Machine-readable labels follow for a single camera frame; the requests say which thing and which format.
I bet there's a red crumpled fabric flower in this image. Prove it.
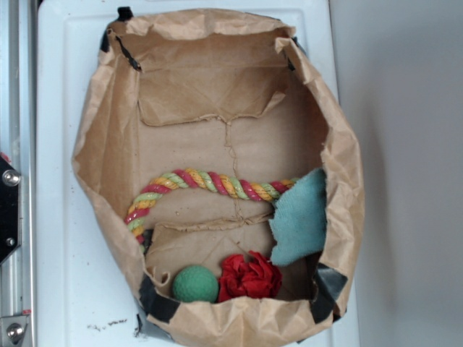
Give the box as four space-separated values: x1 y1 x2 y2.
218 251 282 302

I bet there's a black metal bracket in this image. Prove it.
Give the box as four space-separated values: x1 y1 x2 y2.
0 152 22 265

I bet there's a light blue cloth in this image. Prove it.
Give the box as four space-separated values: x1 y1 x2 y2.
269 168 327 266

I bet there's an aluminium frame rail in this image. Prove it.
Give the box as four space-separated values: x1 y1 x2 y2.
1 1 38 346

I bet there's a green rubber ball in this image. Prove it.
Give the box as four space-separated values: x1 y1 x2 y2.
172 265 219 303

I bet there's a brown paper bag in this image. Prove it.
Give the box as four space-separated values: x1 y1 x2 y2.
72 7 365 346

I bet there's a multicolour twisted rope toy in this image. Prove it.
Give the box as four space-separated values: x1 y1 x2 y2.
124 168 299 254

